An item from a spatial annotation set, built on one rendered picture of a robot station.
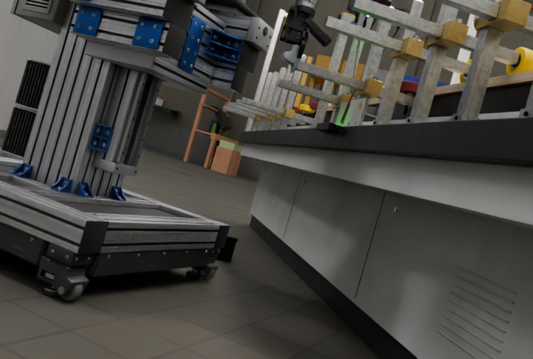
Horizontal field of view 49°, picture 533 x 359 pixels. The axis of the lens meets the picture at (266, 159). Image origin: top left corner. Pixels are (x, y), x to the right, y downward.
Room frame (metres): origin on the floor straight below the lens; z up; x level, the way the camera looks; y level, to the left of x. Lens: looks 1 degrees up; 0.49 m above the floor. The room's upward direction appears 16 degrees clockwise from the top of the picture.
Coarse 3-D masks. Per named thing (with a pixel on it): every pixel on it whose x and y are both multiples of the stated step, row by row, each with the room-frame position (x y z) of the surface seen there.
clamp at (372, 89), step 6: (372, 78) 1.94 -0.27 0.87; (366, 84) 1.95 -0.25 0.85; (372, 84) 1.94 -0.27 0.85; (378, 84) 1.94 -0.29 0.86; (366, 90) 1.93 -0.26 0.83; (372, 90) 1.94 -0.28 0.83; (378, 90) 1.94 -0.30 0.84; (366, 96) 2.01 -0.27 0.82; (372, 96) 1.97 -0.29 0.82; (378, 96) 1.94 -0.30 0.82
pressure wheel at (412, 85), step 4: (404, 84) 1.99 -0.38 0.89; (408, 84) 1.98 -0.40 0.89; (412, 84) 1.97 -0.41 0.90; (416, 84) 1.97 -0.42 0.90; (400, 88) 2.01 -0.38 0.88; (404, 88) 1.99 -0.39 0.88; (408, 88) 1.98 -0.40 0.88; (412, 88) 1.97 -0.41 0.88; (416, 88) 1.97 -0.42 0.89; (404, 92) 2.03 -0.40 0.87; (408, 92) 2.01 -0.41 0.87; (412, 92) 1.98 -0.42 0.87; (412, 96) 2.00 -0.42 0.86; (404, 112) 2.01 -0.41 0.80
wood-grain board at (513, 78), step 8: (520, 72) 1.47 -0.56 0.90; (528, 72) 1.44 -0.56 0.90; (496, 80) 1.57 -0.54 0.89; (504, 80) 1.53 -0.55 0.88; (512, 80) 1.50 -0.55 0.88; (520, 80) 1.46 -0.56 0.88; (528, 80) 1.43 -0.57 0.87; (440, 88) 1.89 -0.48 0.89; (448, 88) 1.83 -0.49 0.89; (456, 88) 1.78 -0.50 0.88; (488, 88) 1.62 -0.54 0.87; (368, 104) 2.54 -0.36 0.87; (376, 104) 2.46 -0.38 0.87; (312, 112) 3.49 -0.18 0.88
